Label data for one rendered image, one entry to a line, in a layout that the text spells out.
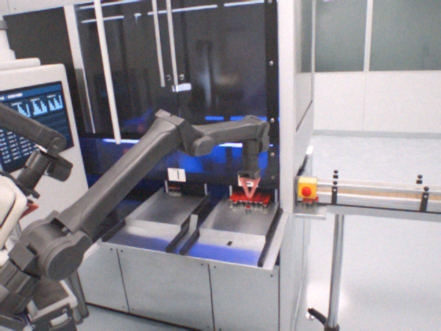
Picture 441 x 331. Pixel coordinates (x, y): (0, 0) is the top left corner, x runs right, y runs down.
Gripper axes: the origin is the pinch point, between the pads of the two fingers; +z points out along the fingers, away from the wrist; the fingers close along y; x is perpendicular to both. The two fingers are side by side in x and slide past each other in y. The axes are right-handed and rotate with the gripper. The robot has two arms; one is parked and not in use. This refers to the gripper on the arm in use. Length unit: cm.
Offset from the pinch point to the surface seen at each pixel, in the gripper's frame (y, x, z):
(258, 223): 17.2, 0.5, 15.7
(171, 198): 31, 46, 13
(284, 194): 26.9, -8.5, 5.4
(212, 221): 15.0, 19.4, 16.1
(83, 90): 19, 86, -39
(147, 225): 3.4, 43.9, 17.0
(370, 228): 194, -62, 70
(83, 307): 24, 99, 78
